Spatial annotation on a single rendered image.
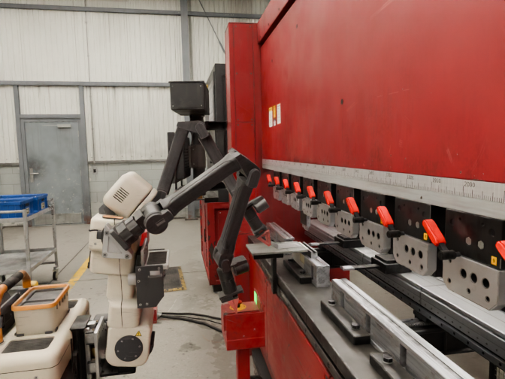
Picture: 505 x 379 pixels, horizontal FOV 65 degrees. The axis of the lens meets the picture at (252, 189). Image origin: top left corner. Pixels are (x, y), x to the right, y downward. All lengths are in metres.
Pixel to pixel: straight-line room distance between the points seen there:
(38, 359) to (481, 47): 1.50
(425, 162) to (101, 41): 8.47
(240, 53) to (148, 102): 6.14
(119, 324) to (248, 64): 1.83
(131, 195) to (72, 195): 7.46
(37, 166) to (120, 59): 2.73
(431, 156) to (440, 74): 0.17
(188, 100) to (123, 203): 1.45
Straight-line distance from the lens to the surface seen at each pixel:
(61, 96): 9.07
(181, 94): 2.87
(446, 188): 0.91
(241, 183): 1.46
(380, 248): 1.16
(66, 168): 8.96
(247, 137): 2.72
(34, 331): 1.73
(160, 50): 8.96
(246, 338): 1.73
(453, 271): 0.91
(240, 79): 2.75
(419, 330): 1.56
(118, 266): 1.62
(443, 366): 1.08
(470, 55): 0.87
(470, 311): 1.37
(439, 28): 0.96
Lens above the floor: 1.47
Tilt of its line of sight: 6 degrees down
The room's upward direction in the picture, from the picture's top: 1 degrees counter-clockwise
